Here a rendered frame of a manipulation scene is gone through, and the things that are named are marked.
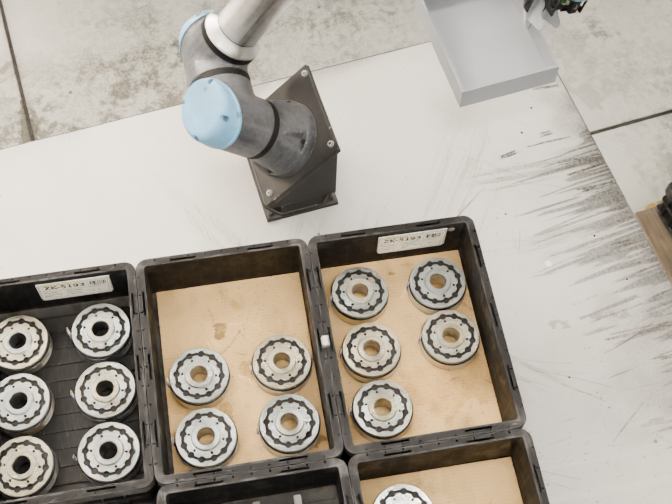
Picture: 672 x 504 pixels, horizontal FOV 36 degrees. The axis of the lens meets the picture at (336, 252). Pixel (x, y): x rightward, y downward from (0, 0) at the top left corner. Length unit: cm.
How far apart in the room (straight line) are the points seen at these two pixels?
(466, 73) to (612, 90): 124
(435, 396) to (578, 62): 173
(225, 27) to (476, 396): 79
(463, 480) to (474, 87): 74
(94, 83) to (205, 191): 115
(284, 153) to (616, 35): 170
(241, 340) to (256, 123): 39
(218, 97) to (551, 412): 84
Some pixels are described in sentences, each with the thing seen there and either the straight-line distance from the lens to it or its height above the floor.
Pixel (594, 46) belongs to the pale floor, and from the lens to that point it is 338.
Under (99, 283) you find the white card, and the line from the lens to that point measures 184.
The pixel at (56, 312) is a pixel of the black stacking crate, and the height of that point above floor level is 83.
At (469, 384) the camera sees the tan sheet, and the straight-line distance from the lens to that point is 183.
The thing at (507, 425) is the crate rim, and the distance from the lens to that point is 170.
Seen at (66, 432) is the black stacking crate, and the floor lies 83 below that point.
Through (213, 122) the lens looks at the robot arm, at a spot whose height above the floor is 101.
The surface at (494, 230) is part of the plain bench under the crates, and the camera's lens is 212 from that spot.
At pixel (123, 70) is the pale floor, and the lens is 324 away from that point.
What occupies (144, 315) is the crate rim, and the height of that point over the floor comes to 92.
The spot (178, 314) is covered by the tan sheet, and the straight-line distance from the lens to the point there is 187.
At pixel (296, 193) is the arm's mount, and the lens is 204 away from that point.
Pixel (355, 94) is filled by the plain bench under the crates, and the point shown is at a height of 70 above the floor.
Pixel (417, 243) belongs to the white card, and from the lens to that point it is 188.
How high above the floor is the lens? 252
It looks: 62 degrees down
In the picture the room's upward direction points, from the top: 3 degrees clockwise
